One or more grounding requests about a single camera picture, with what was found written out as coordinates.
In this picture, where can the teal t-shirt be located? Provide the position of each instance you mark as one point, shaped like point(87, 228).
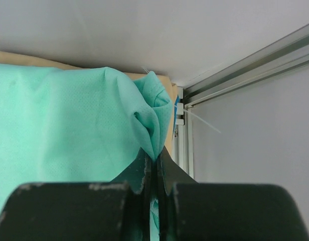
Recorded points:
point(84, 125)

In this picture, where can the right aluminium frame post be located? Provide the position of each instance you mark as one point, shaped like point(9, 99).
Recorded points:
point(284, 55)

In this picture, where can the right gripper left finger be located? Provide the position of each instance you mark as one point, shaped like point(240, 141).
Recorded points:
point(115, 210)

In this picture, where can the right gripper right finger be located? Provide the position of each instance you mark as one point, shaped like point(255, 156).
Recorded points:
point(189, 210)

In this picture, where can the white cable tie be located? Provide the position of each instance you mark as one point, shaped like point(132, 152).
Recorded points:
point(197, 117)

